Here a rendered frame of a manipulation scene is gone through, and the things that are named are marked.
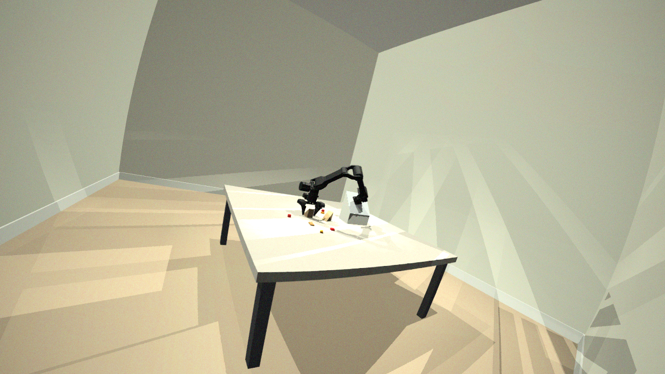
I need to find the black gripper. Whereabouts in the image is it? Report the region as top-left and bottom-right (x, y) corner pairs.
(297, 192), (325, 216)

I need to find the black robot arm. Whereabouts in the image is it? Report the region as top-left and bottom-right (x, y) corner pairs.
(299, 165), (368, 205)

